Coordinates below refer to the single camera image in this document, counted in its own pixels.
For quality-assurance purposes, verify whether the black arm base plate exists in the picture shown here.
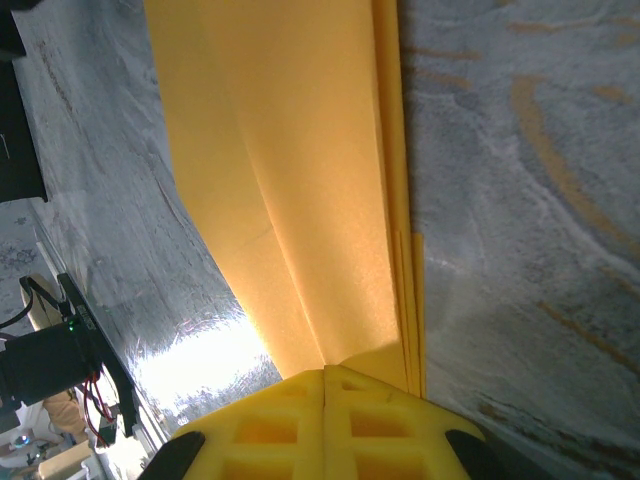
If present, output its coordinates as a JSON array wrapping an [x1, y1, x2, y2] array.
[[55, 272, 139, 439]]

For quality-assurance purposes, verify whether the red wire pair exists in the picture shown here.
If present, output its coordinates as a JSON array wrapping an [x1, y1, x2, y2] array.
[[82, 370, 110, 448]]

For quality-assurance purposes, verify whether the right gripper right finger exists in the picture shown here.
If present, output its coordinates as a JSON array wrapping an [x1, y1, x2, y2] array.
[[323, 363, 506, 480]]

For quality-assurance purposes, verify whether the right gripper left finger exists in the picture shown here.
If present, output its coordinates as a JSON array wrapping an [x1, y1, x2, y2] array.
[[143, 366, 327, 480]]

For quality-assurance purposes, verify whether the orange paper sheet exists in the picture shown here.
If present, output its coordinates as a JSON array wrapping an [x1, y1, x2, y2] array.
[[143, 0, 427, 399]]

